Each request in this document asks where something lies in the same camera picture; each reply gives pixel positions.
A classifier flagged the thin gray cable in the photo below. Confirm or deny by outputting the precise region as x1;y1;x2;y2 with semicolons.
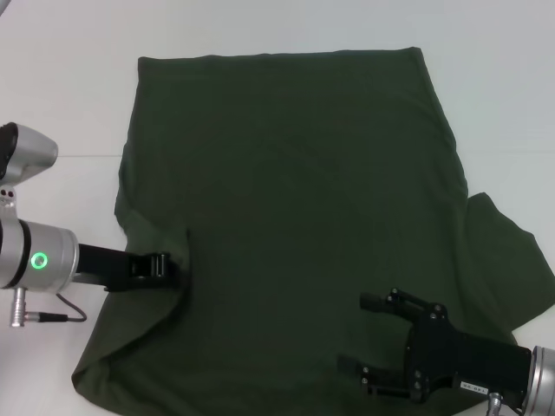
55;292;88;323

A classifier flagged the silver cable plug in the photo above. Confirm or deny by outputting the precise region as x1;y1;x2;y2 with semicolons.
487;392;507;416
10;288;69;329

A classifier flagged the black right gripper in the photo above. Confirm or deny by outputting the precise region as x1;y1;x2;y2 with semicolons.
337;288;532;404

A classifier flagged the dark green shirt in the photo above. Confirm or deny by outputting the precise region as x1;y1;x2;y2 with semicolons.
71;45;555;416

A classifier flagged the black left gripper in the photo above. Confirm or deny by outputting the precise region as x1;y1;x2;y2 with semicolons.
75;244;187;292

